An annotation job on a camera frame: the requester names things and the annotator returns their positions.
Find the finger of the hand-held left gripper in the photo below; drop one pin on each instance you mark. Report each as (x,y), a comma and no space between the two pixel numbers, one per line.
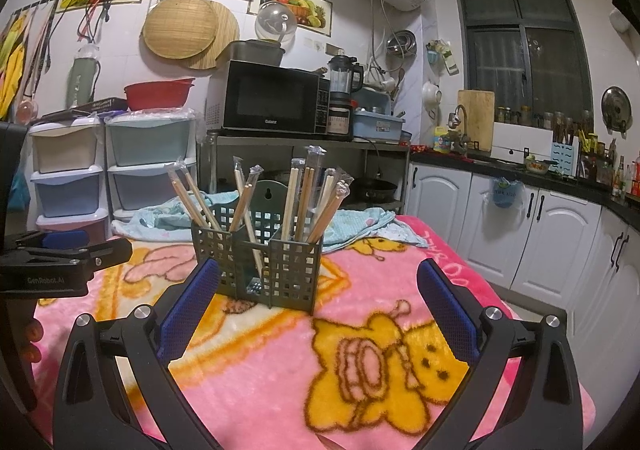
(65,237)
(105,250)

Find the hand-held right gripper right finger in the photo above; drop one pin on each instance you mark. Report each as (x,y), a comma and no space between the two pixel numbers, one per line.
(447,310)

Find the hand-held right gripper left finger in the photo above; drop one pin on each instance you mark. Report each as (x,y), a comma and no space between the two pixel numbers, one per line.
(192,310)

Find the green plastic utensil basket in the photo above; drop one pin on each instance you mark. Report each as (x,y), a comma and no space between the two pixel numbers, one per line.
(295,275)

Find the pile of chopsticks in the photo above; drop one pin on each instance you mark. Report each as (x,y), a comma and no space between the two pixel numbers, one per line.
(302,200)

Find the person's left hand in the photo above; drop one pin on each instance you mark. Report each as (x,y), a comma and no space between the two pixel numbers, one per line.
(32,340)

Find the pink printed blanket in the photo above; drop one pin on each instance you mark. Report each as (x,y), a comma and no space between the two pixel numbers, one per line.
(250,380)

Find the white plastic drawer unit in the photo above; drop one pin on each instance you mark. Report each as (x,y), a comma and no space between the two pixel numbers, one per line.
(150,150)

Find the white kitchen cabinets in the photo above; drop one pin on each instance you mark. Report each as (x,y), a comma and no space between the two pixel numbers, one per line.
(550,240)

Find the light blue printed cloth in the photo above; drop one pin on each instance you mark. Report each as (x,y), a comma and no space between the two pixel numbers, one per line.
(355,225)

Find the blue plastic bag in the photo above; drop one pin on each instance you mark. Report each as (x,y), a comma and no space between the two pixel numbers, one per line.
(505,195)

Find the black flat tray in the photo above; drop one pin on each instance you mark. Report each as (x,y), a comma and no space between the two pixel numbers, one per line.
(90,107)

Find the black frying pan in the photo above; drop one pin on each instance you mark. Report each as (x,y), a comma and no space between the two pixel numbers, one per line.
(377,190)

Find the green hanging bottle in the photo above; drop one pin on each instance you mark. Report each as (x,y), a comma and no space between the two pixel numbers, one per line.
(82,80)

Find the red plastic basin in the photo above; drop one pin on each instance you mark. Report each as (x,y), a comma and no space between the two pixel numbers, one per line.
(157,97)

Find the bowl of food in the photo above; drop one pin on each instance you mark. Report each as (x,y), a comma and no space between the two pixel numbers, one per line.
(536,166)

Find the metal faucet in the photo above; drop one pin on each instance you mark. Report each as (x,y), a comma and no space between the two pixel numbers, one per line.
(460,130)

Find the white countertop box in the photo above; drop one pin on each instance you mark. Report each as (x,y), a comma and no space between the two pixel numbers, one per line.
(520,142)

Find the black kitchen countertop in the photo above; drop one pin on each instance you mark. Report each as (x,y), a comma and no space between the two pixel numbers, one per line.
(590,190)

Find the light blue knife block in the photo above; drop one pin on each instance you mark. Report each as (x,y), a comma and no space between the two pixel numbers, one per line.
(565,157)

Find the wooden cutting board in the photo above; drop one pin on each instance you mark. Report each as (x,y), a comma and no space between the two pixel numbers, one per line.
(477,117)

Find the blue dish rack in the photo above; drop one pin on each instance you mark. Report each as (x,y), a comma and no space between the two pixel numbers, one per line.
(377,127)

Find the metal shelf rack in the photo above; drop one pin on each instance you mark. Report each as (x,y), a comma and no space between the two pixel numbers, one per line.
(325,142)

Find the row of windowsill jars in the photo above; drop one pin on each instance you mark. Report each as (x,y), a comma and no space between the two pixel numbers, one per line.
(530,117)

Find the white hanging colander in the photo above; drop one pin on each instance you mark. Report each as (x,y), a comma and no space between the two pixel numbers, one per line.
(431,95)

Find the row of condiment bottles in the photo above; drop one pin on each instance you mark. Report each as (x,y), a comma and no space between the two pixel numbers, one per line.
(622,175)

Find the black microwave oven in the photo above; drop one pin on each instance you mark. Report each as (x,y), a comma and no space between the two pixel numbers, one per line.
(270,95)

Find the round bamboo tray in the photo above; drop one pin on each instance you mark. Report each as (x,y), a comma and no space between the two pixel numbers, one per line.
(180,27)

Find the grey baking tray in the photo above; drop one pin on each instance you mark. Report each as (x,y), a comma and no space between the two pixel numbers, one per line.
(255,52)

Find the round wooden board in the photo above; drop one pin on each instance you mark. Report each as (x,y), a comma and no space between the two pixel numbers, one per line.
(227,30)

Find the black blender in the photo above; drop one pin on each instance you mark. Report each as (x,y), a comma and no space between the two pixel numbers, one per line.
(342,80)

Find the steel pot lid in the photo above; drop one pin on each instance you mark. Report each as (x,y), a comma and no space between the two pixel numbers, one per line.
(615,107)

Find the hanging steel bowl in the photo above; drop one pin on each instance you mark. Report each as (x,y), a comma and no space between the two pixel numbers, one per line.
(400,42)

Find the dark framed window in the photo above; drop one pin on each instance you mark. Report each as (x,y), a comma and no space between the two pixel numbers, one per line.
(525,45)

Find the glass pot lid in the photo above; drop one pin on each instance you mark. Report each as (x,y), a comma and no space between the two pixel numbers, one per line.
(275,22)

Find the light blue wall holder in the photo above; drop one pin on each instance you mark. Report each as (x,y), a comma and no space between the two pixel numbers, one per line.
(442,57)

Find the small fruit wall poster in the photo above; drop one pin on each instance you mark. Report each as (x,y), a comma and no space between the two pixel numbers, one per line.
(295,5)

